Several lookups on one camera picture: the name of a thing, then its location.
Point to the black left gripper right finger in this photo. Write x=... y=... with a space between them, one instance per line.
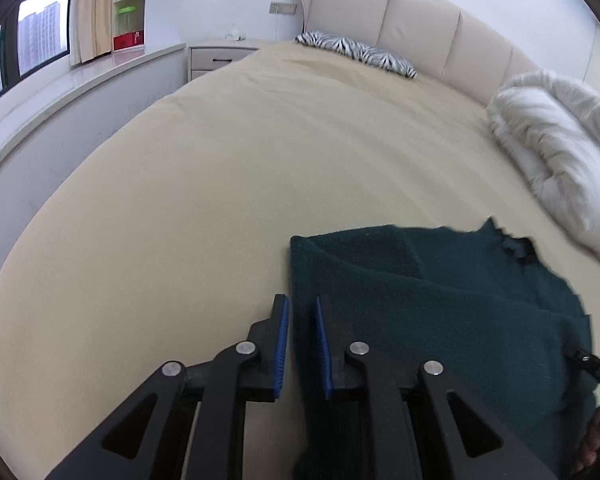
x=412 y=420

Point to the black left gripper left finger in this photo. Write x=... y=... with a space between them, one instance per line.
x=188 y=422

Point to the dark green knit sweater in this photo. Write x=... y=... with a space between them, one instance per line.
x=482 y=303

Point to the person's right hand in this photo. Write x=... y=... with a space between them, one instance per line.
x=590 y=445

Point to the beige bed sheet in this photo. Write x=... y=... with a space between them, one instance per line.
x=172 y=237

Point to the white folded duvet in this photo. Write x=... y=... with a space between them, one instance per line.
x=549 y=126

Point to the white window sill counter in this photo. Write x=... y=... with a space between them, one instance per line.
x=38 y=156

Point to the white nightstand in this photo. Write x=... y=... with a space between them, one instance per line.
x=209 y=55

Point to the zebra print pillow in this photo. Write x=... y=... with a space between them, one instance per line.
x=357 y=51

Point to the red box on shelf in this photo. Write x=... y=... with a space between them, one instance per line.
x=128 y=40

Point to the cream padded headboard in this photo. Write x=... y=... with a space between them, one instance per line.
x=439 y=38

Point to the green object on shelf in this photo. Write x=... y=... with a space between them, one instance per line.
x=126 y=10

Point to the beige curtain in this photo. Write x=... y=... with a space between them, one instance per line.
x=90 y=30

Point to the white shelf unit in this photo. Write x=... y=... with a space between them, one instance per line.
x=129 y=0

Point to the wall switch plate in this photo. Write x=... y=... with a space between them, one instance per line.
x=282 y=8

